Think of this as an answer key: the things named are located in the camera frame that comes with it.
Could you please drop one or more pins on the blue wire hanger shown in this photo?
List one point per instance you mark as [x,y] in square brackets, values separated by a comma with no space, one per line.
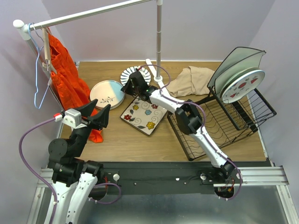
[38,57]

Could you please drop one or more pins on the white clothes rack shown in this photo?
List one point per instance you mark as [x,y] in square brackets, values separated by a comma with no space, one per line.
[23,28]

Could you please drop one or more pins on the blue striped white plate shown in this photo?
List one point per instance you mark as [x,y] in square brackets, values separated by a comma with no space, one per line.
[128,71]

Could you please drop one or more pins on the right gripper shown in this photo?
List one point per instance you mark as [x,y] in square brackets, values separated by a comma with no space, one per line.
[125,88]

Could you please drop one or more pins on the square leaf pattern plate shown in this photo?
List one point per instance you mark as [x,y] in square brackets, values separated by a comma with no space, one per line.
[143,116]

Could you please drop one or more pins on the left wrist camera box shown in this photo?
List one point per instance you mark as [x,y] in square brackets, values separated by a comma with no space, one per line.
[71,118]

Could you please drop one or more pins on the large square green plate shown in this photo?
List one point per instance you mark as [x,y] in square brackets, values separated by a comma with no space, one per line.
[240,60]

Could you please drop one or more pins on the wooden clip hanger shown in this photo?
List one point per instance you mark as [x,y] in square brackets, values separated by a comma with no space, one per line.
[47,55]

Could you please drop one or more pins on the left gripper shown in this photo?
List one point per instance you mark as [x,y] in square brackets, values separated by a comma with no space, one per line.
[98,120]

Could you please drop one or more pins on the black wire dish rack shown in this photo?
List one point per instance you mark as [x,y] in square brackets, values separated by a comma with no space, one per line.
[235,127]

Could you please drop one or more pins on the beige cloth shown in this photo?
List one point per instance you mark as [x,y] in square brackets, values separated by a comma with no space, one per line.
[191,81]

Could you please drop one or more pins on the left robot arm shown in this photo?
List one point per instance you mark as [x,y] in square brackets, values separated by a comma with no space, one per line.
[73,179]

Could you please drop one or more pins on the orange garment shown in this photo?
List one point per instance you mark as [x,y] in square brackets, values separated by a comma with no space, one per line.
[73,91]

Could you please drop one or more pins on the cream and teal plate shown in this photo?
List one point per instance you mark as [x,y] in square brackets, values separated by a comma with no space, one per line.
[107,92]

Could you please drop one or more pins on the black mounting rail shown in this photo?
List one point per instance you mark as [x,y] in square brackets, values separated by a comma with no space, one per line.
[160,178]

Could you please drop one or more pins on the white blue rimmed plate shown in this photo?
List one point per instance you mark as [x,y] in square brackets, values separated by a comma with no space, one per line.
[245,85]

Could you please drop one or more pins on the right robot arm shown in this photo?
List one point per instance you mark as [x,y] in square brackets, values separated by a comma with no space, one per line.
[190,119]

